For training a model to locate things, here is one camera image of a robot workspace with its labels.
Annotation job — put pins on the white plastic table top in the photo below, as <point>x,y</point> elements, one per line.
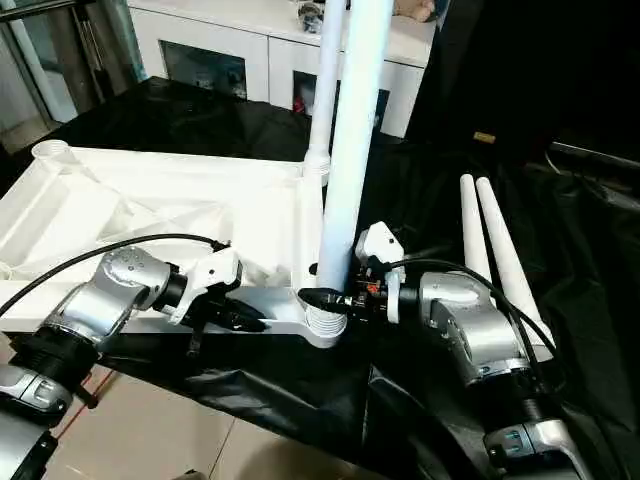
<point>175,185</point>

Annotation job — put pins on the white plastic table leg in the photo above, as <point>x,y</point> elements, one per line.
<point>475,230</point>
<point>325,90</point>
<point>510,260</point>
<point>355,150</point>

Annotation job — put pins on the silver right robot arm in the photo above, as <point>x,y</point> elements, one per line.
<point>475,330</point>

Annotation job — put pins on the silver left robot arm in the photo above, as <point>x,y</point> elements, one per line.
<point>100,305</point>

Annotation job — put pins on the black plastic mat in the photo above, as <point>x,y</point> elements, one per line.
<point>300,390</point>

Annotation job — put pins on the red container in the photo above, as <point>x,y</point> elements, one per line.
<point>299,104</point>

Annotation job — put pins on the small yellow label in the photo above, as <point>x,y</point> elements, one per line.
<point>483,136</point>

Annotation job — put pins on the white sideboard cabinet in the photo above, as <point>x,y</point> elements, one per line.
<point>225,40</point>

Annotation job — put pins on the dark metal bar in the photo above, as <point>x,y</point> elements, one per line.
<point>600,152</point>

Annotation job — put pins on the clear bag of dark parts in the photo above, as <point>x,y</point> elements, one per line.
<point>310,19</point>

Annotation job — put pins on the grey tripod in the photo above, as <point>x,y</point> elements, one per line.
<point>100,50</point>

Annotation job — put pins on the pink soft object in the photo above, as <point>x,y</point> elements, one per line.
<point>415,10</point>

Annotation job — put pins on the black backdrop cloth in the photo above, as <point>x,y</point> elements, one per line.
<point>550,65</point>

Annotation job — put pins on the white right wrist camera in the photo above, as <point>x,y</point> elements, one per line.
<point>382,245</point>

